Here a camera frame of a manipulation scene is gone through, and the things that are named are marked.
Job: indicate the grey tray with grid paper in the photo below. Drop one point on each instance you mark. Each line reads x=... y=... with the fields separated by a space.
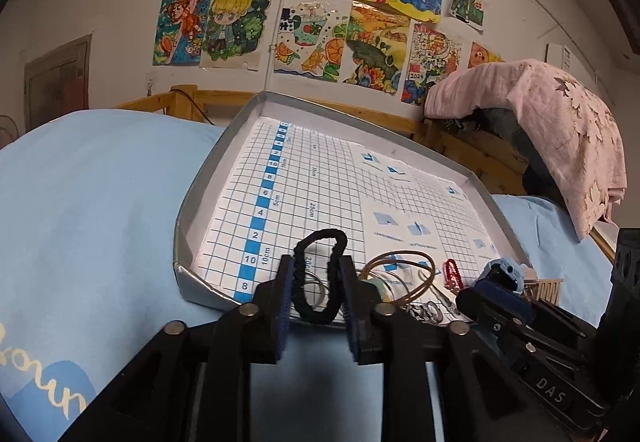
x=300 y=182

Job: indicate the recessed wall cabinet door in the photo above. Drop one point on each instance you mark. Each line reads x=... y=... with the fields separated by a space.
x=57 y=81

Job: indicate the dark grey bundle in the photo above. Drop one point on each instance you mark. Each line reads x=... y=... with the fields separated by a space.
x=505 y=121

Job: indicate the pink floral cloth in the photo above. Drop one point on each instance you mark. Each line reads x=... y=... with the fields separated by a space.
x=550 y=121

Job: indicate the white sparkly hair clip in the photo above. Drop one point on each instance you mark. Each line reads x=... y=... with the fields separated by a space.
x=445 y=302

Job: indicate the blue wrist watch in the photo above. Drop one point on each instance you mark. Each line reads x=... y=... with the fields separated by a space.
x=502 y=267

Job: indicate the white fan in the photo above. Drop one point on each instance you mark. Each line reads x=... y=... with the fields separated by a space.
x=7 y=131

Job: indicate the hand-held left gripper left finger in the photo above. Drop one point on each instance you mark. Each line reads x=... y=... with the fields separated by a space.
x=282 y=312

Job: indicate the light blue printed blanket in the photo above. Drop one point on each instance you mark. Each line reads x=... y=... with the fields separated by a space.
x=100 y=222

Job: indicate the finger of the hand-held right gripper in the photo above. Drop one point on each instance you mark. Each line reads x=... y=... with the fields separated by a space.
x=495 y=319
x=505 y=294

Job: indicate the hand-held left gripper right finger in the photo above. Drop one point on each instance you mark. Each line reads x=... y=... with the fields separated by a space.
x=350 y=312

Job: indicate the wooden bed frame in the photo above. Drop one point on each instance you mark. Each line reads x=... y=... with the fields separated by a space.
x=200 y=96

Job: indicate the white wall pipe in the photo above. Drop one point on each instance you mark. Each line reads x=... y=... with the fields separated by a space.
x=274 y=46

